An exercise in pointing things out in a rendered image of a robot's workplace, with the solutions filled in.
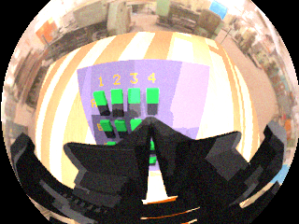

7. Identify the lavender switch panel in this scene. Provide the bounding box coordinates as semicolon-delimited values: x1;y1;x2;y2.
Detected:
76;60;210;146

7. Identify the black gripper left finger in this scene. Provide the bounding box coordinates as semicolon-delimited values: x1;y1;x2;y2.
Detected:
63;116;150;199

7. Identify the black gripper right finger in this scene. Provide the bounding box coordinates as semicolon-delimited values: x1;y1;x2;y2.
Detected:
150;116;242;198

